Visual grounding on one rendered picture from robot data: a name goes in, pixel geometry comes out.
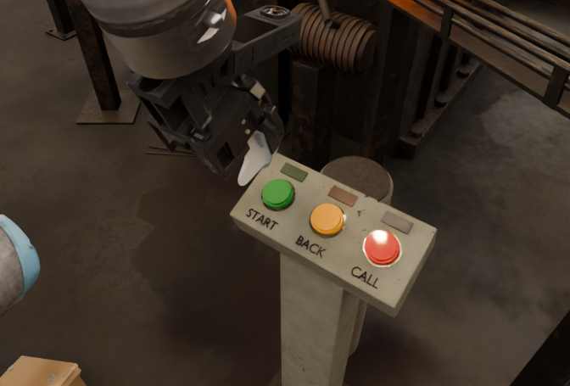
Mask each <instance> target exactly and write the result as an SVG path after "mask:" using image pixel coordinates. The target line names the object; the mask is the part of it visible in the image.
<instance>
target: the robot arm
mask: <svg viewBox="0 0 570 386"><path fill-rule="evenodd" d="M81 1H82V2H83V4H84V5H85V6H86V8H87V10H88V11H89V12H90V14H91V15H92V16H93V18H94V19H95V20H96V21H97V22H98V25H99V26H100V28H101V29H102V31H103V32H104V34H105V35H106V37H107V38H108V39H109V40H110V42H111V43H112V44H113V46H114V47H115V49H116V50H117V52H118V53H119V55H120V56H121V57H122V58H123V60H124V61H125V62H126V64H127V65H128V66H129V67H130V68H131V69H132V70H133V71H135V73H134V74H133V75H132V76H131V77H130V79H129V80H128V81H127V82H126V84H127V85H128V86H129V87H130V89H131V90H132V91H133V92H134V93H135V95H136V96H137V98H138V99H139V100H140V102H141V103H142V105H143V106H144V107H145V109H146V110H147V111H148V112H149V113H150V116H149V117H148V118H147V119H146V121H147V123H148V124H149V125H150V127H151V128H152V129H153V130H154V132H155V133H156V135H157V136H158V137H159V139H160V140H161V141H162V142H163V144H164V145H165V146H166V147H167V148H168V149H169V151H170V152H171V153H173V152H174V151H175V149H176V148H177V146H179V147H182V148H184V149H186V150H189V149H191V150H192V152H193V154H195V155H197V156H198V157H199V158H200V160H201V161H202V163H203V164H204V167H205V168H206V169H210V170H212V171H213V172H215V173H218V174H221V175H222V176H223V178H224V179H225V180H227V179H228V178H229V176H230V175H231V174H232V173H233V171H234V170H235V169H236V167H237V166H238V165H239V164H240V162H241V161H242V160H243V158H244V162H243V166H242V168H241V170H240V173H239V175H238V179H237V181H238V184H239V185H240V186H244V185H246V184H247V183H248V182H249V181H250V180H251V179H252V178H253V177H254V175H255V174H256V173H257V172H258V171H259V170H260V169H261V168H263V169H264V168H266V167H268V166H269V165H270V163H271V162H272V161H273V159H274V158H275V155H276V153H277V150H278V148H279V145H280V144H281V141H282V137H283V134H284V125H283V123H282V120H281V118H280V116H279V115H278V113H277V107H276V106H274V105H272V104H271V99H270V97H269V95H268V94H267V92H266V90H265V89H264V88H263V86H262V85H261V84H260V83H259V82H258V81H257V80H255V79H254V78H253V77H251V76H247V70H248V69H250V68H252V67H254V66H256V65H257V64H259V63H261V62H263V61H265V60H266V59H268V58H270V57H272V56H273V55H275V54H277V53H280V52H281V51H282V50H284V49H286V48H288V47H290V46H292V45H294V44H295V43H297V42H299V40H300V32H301V23H302V15H298V14H294V13H291V12H290V11H289V9H286V8H283V7H279V6H276V5H269V6H268V5H266V6H264V7H261V8H257V9H256V10H254V11H251V12H249V13H246V14H244V15H241V16H239V17H237V15H236V12H235V9H234V7H233V5H232V1H231V0H81ZM158 128H159V129H160V130H162V131H165V132H167V133H170V134H171V135H173V137H172V138H171V139H170V141H169V142H168V141H167V140H166V138H165V137H164V136H163V134H162V133H161V132H160V130H159V129H158ZM39 273H40V261H39V258H38V255H37V252H36V250H35V248H34V246H32V245H31V244H30V239H29V238H28V237H27V236H26V235H25V234H24V233H23V231H22V230H21V229H20V228H19V227H18V226H17V225H16V224H15V223H13V222H12V221H11V220H10V219H9V218H8V217H6V216H5V215H0V318H1V317H2V316H3V315H4V314H5V313H6V312H7V311H8V310H9V309H10V308H11V307H12V306H13V305H14V304H15V303H17V302H19V301H20V300H21V299H22V298H23V296H24V295H25V293H26V292H27V290H28V289H29V288H30V287H31V286H32V285H33V284H34V282H35V281H36V280H37V278H38V276H39Z"/></svg>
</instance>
